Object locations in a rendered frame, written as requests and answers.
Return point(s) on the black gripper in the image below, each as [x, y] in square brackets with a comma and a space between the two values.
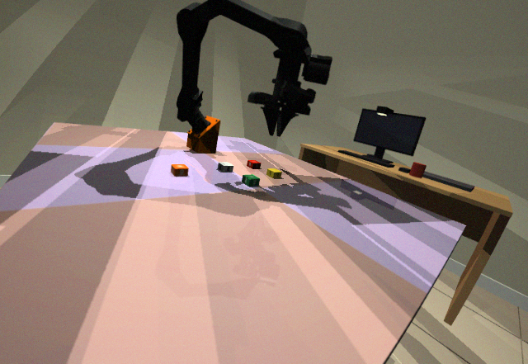
[272, 104]

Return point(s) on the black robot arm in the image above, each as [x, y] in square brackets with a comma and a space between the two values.
[288, 35]

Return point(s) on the yellow block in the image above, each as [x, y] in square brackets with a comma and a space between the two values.
[274, 173]

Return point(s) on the white block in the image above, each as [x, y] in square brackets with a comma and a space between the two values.
[225, 167]

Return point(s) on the green block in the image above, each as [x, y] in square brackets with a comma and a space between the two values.
[250, 180]

